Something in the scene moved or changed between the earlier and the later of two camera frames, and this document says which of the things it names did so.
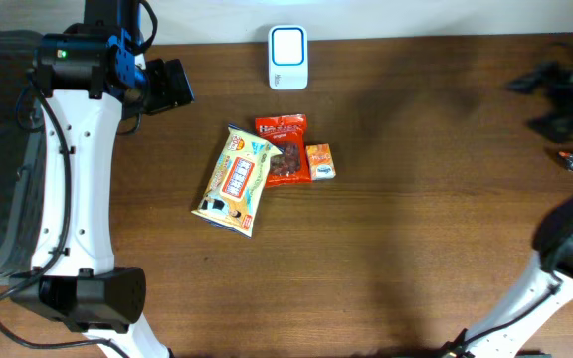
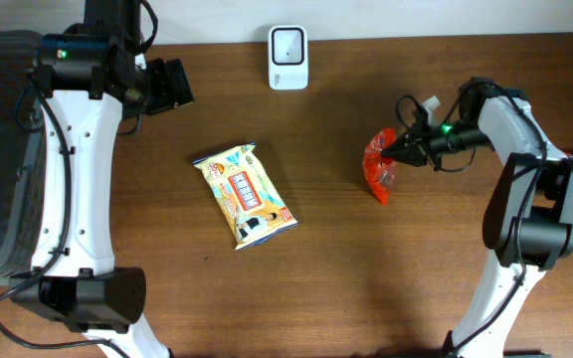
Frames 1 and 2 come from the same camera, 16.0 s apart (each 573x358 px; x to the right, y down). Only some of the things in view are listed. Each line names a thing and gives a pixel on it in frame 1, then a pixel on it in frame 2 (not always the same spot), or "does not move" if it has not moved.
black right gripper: x=549 y=105 -> x=424 y=149
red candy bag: x=288 y=133 -> x=381 y=171
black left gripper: x=171 y=85 does not move
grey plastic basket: x=5 y=161 does not move
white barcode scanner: x=288 y=57 does not move
